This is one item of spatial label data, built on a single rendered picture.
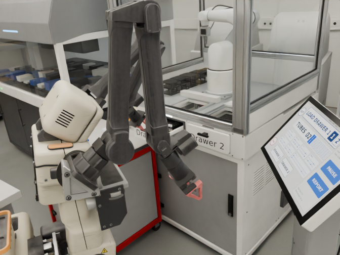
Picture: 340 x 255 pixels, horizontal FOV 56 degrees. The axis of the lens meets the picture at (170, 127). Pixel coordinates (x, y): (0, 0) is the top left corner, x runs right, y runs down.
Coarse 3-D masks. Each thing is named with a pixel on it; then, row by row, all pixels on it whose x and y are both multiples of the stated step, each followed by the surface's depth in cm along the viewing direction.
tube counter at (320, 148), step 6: (312, 132) 118; (306, 138) 120; (312, 138) 116; (318, 138) 113; (312, 144) 114; (318, 144) 112; (324, 144) 109; (318, 150) 110; (324, 150) 107; (330, 150) 105; (318, 156) 108; (324, 156) 105
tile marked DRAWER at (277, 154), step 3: (276, 147) 133; (279, 147) 131; (273, 150) 134; (276, 150) 132; (279, 150) 130; (273, 153) 133; (276, 153) 131; (279, 153) 129; (282, 153) 127; (273, 156) 131; (276, 156) 129; (279, 156) 128; (282, 156) 126; (276, 159) 128; (279, 159) 126; (276, 162) 127
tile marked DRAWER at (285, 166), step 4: (284, 160) 123; (280, 164) 124; (284, 164) 122; (288, 164) 119; (280, 168) 122; (284, 168) 120; (288, 168) 118; (292, 168) 116; (284, 172) 119; (288, 172) 117; (284, 176) 117
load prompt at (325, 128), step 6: (312, 108) 127; (306, 114) 129; (312, 114) 125; (318, 114) 122; (306, 120) 126; (312, 120) 123; (318, 120) 119; (324, 120) 116; (312, 126) 120; (318, 126) 117; (324, 126) 114; (330, 126) 112; (318, 132) 115; (324, 132) 113; (330, 132) 110; (336, 132) 107; (324, 138) 111; (330, 138) 108; (336, 138) 105; (330, 144) 106; (336, 144) 104
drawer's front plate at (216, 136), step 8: (192, 128) 183; (200, 128) 179; (192, 136) 185; (200, 136) 181; (216, 136) 172; (224, 136) 168; (200, 144) 183; (208, 144) 178; (216, 144) 174; (224, 144) 170; (224, 152) 172
